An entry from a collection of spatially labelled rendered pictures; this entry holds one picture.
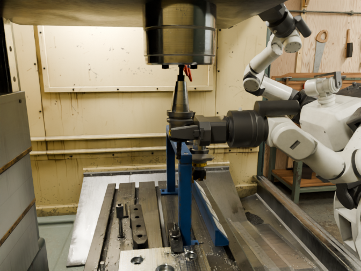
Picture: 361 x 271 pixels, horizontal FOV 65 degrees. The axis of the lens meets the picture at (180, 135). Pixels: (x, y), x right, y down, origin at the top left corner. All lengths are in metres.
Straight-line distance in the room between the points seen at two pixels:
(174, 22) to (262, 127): 0.29
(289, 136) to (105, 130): 1.23
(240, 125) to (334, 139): 0.60
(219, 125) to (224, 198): 1.08
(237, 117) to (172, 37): 0.22
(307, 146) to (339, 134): 0.48
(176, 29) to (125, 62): 1.09
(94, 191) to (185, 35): 1.27
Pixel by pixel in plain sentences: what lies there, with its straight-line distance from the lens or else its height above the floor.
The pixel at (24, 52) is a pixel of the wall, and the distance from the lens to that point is 1.77.
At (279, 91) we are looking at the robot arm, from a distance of 1.41.
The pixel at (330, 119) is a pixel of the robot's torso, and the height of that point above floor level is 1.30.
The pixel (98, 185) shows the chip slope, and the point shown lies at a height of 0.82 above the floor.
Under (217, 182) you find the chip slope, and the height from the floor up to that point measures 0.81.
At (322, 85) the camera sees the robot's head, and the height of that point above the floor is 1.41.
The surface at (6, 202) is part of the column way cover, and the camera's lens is 0.86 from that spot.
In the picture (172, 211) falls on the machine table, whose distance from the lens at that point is 1.23.
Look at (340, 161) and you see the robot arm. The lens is 0.83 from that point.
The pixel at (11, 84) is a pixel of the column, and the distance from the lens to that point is 0.91.
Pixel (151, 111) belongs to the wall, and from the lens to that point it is 1.68.
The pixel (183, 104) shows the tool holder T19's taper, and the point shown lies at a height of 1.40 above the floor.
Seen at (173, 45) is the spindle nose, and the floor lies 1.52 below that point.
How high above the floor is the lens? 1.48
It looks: 13 degrees down
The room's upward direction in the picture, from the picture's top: straight up
